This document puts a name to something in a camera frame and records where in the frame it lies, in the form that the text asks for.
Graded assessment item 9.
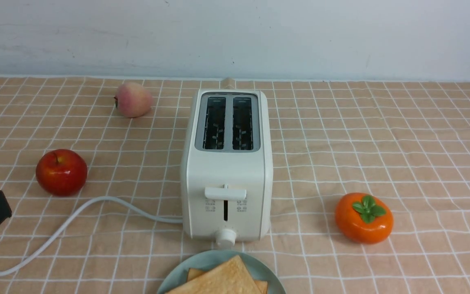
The toasted bread slice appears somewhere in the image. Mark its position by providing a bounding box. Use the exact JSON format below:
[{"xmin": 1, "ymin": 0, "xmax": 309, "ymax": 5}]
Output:
[
  {"xmin": 186, "ymin": 268, "xmax": 268, "ymax": 294},
  {"xmin": 166, "ymin": 255, "xmax": 262, "ymax": 294}
]

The red apple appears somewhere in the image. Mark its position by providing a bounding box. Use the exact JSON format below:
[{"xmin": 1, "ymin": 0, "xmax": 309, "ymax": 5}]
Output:
[{"xmin": 35, "ymin": 149, "xmax": 88, "ymax": 196}]

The pink peach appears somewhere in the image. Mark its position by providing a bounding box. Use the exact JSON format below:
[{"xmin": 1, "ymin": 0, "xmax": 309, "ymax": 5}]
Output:
[{"xmin": 114, "ymin": 82, "xmax": 153, "ymax": 118}]

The white two-slot toaster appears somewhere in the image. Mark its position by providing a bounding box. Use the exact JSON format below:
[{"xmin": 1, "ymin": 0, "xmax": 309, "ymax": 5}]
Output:
[{"xmin": 180, "ymin": 89, "xmax": 274, "ymax": 249}]

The light green plate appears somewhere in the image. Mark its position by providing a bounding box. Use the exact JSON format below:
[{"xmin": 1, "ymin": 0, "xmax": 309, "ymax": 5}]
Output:
[{"xmin": 157, "ymin": 249, "xmax": 287, "ymax": 294}]

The orange persimmon with green leaf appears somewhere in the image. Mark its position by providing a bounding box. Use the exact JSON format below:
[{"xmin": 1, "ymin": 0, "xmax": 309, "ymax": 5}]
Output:
[{"xmin": 335, "ymin": 192, "xmax": 394, "ymax": 244}]

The checkered beige tablecloth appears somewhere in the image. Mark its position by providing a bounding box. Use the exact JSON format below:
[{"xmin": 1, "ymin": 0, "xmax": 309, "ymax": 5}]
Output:
[{"xmin": 0, "ymin": 77, "xmax": 470, "ymax": 294}]

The white power cable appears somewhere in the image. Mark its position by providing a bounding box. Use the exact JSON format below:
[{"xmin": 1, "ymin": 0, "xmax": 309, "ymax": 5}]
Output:
[{"xmin": 0, "ymin": 196, "xmax": 184, "ymax": 277}]

